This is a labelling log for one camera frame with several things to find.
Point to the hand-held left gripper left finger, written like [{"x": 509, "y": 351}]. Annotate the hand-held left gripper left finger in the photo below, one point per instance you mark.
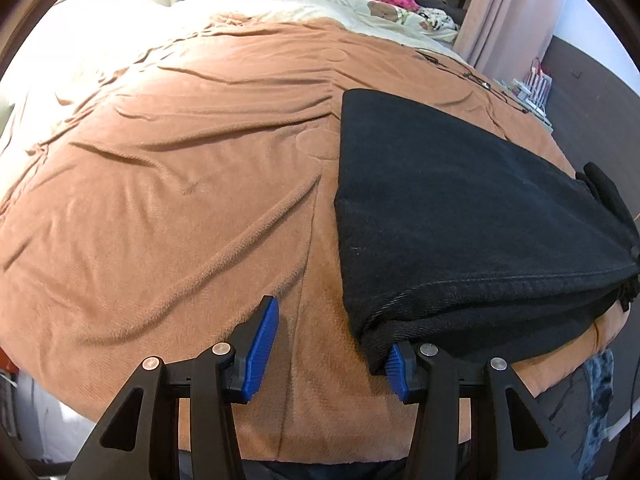
[{"x": 260, "y": 355}]

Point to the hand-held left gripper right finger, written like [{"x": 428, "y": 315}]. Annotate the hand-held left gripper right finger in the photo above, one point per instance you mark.
[{"x": 396, "y": 370}]

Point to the black pants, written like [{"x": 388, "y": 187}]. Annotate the black pants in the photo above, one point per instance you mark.
[{"x": 450, "y": 210}]

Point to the brown blanket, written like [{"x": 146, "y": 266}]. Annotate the brown blanket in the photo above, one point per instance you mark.
[{"x": 150, "y": 185}]

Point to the blue patterned cloth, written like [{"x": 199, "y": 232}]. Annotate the blue patterned cloth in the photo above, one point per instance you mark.
[{"x": 600, "y": 395}]

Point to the dark cloth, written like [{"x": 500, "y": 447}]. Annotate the dark cloth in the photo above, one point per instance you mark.
[{"x": 600, "y": 185}]

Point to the pink curtain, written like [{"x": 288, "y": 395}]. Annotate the pink curtain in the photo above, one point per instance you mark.
[{"x": 505, "y": 10}]

